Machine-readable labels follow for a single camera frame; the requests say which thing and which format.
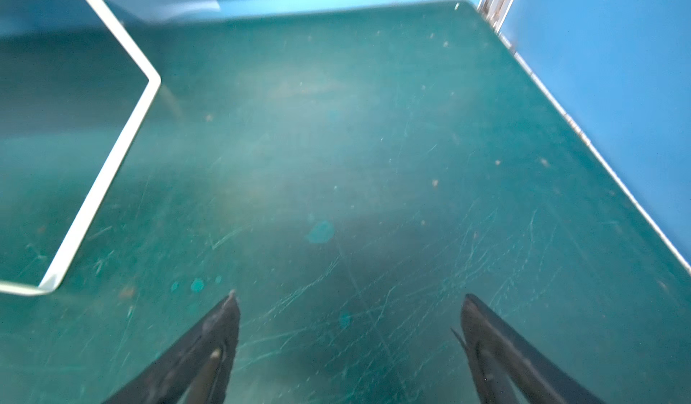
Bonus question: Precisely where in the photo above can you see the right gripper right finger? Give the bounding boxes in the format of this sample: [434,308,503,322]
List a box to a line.
[453,294,602,403]

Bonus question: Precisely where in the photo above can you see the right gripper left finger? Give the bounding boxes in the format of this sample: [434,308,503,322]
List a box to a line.
[106,292,240,403]

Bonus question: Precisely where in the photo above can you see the wooden two-tier shelf white frame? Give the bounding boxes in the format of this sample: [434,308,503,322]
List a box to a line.
[1,0,162,297]

